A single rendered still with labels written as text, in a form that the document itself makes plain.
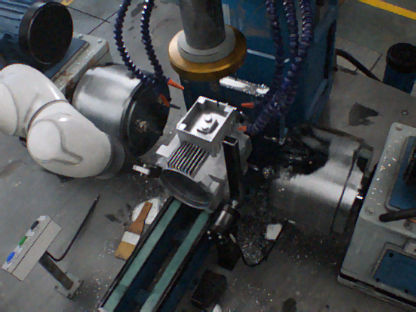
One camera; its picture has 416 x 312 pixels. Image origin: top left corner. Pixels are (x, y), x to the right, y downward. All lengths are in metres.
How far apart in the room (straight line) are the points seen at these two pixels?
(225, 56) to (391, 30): 2.46
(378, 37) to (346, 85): 1.59
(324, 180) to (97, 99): 0.64
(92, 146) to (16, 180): 0.90
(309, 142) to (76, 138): 0.53
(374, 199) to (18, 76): 0.76
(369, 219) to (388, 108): 0.76
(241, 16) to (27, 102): 0.61
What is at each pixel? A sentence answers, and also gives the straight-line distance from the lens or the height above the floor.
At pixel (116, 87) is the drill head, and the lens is 1.25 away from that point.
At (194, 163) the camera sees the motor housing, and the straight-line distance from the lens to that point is 1.10.
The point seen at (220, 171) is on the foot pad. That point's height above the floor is 1.08.
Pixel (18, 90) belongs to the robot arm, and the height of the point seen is 1.47.
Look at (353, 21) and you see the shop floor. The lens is 3.39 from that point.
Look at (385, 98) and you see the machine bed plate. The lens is 1.70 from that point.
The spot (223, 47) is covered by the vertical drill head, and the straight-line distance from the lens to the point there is 0.99.
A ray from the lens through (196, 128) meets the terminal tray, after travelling 1.15.
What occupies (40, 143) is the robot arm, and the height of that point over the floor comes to 1.46.
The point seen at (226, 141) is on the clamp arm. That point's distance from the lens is 0.94.
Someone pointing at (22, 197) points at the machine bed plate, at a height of 0.80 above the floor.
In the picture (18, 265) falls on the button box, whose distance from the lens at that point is 1.14.
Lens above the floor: 1.98
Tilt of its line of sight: 52 degrees down
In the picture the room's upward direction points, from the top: 12 degrees counter-clockwise
